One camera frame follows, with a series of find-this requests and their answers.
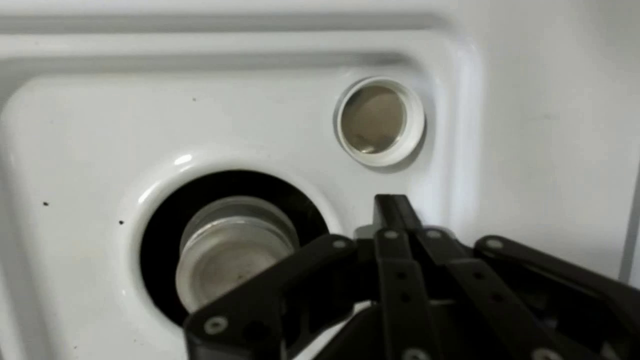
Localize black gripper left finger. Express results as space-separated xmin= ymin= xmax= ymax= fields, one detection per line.
xmin=182 ymin=194 xmax=428 ymax=360

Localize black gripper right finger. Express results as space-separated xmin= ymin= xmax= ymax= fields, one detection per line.
xmin=396 ymin=194 xmax=640 ymax=360

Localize round metal stove burner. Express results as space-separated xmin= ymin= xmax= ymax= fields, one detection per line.
xmin=138 ymin=168 xmax=332 ymax=328

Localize white gas stove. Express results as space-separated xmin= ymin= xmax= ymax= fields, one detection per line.
xmin=0 ymin=0 xmax=640 ymax=360

